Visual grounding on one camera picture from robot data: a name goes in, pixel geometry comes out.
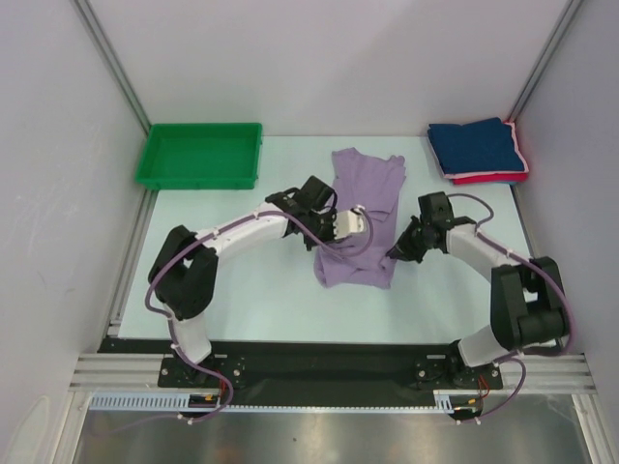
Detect purple t shirt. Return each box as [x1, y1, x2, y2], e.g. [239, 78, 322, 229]
[314, 148, 406, 289]

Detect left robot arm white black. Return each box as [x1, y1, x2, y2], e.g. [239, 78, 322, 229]
[145, 176, 338, 387]

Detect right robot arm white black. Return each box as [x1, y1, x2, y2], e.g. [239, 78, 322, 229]
[387, 192, 573, 388]

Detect pink folded shirt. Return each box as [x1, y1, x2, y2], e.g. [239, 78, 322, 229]
[437, 120, 529, 181]

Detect navy blue folded shirt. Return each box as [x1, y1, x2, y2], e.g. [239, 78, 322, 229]
[427, 117, 526, 174]

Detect red folded shirt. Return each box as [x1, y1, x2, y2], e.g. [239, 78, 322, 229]
[452, 118, 529, 187]

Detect green plastic tray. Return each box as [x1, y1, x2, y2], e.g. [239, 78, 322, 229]
[134, 123, 262, 190]

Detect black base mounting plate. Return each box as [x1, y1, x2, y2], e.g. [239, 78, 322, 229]
[99, 337, 505, 408]

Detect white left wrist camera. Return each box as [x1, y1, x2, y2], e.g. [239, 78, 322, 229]
[333, 206, 369, 241]

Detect aluminium frame front rail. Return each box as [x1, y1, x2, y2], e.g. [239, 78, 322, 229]
[70, 354, 597, 394]

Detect light blue cable duct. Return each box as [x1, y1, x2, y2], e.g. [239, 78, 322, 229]
[89, 390, 485, 413]

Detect right aluminium corner post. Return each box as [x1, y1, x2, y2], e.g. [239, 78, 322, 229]
[507, 0, 586, 122]

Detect aluminium corner post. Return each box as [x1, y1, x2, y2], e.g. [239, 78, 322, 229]
[71, 0, 151, 134]
[507, 0, 586, 122]

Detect left aluminium corner post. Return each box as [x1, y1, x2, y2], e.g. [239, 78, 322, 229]
[71, 0, 151, 134]

